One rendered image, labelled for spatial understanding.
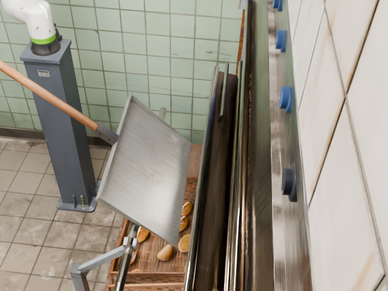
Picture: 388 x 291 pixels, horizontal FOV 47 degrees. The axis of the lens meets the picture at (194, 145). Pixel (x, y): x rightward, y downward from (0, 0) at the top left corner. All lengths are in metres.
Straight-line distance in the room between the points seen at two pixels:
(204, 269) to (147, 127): 0.82
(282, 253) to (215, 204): 0.69
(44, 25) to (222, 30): 1.06
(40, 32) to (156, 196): 1.07
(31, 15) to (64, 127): 0.69
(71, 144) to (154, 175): 1.07
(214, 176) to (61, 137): 1.47
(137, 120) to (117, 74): 1.27
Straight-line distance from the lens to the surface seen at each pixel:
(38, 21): 2.32
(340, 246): 0.34
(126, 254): 1.52
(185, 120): 3.23
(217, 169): 1.43
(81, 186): 3.00
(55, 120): 2.64
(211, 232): 1.27
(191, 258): 1.19
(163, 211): 1.68
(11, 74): 1.60
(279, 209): 0.71
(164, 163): 1.81
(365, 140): 0.31
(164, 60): 2.94
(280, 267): 0.65
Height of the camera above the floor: 2.45
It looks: 44 degrees down
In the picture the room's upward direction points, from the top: 2 degrees clockwise
